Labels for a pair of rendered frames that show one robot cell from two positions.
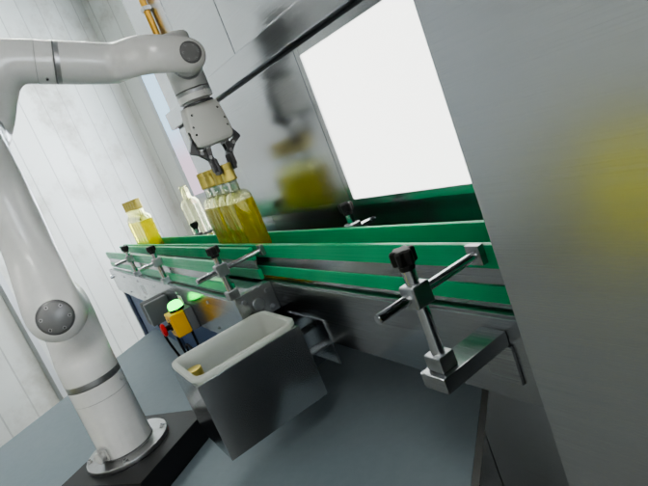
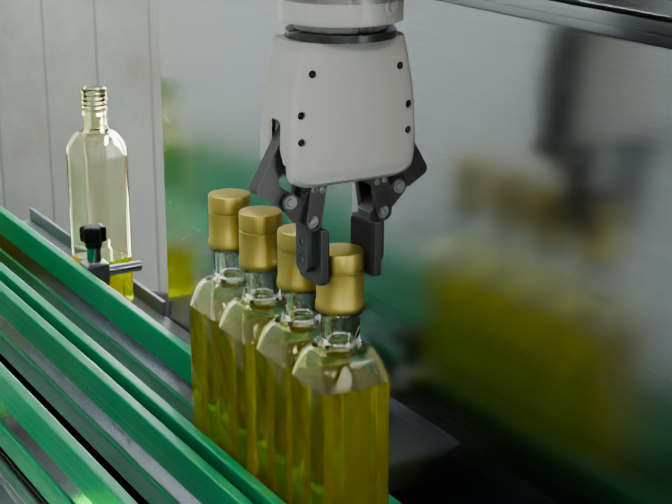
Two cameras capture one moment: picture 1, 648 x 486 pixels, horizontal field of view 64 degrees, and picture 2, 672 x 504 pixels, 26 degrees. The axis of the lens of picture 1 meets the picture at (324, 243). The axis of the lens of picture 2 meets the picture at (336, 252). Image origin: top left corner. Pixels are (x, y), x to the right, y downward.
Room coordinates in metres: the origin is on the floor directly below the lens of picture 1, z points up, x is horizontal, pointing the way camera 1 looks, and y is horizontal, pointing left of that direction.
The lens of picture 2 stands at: (0.32, 0.19, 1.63)
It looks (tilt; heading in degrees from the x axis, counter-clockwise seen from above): 17 degrees down; 358
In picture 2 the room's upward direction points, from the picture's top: straight up
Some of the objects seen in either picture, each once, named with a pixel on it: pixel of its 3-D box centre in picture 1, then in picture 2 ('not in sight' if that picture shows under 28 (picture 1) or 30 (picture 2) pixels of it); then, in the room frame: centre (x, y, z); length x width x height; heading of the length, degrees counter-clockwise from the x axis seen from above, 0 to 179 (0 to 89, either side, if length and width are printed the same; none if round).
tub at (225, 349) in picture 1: (239, 360); not in sight; (0.97, 0.24, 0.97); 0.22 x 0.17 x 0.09; 118
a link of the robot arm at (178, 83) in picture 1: (180, 62); not in sight; (1.29, 0.15, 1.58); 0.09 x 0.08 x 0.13; 22
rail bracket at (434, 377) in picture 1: (446, 328); not in sight; (0.56, -0.10, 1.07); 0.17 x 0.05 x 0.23; 118
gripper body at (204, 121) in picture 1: (205, 121); (340, 97); (1.29, 0.16, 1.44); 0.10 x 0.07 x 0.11; 118
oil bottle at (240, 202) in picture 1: (252, 229); (340, 475); (1.29, 0.16, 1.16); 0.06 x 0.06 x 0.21; 28
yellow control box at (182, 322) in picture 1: (181, 321); not in sight; (1.46, 0.47, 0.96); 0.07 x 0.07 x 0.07; 28
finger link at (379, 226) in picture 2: (232, 154); (380, 223); (1.31, 0.13, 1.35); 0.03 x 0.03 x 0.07; 28
